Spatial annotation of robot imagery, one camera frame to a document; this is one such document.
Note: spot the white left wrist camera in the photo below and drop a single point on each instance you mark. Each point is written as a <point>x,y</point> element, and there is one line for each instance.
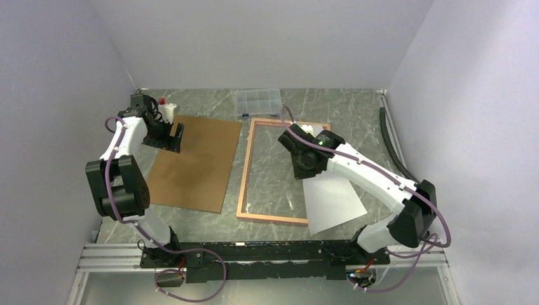
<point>167,110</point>

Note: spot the seascape photo print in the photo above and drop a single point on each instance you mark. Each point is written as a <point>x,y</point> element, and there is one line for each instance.
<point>330,201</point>

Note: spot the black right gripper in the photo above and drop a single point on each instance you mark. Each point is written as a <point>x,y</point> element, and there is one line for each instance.
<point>300,173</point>

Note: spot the brown frame backing board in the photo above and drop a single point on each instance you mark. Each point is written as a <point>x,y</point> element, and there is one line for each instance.
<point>197,176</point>

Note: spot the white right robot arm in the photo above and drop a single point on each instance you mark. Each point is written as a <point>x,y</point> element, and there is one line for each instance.
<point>412,204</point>

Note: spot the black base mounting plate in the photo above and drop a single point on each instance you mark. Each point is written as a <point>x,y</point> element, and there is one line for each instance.
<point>253,260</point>

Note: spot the pink wooden picture frame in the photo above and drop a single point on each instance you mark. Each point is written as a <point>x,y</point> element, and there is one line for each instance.
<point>242,200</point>

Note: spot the aluminium rail frame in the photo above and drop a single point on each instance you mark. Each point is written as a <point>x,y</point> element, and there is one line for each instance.
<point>290,183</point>

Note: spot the clear plastic compartment box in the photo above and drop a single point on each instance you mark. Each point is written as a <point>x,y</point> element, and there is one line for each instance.
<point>254,102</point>

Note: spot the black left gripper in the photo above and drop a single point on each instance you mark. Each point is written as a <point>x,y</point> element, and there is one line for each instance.
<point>168,142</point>

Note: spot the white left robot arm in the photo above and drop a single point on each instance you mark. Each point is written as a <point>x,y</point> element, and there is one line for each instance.
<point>118,187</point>

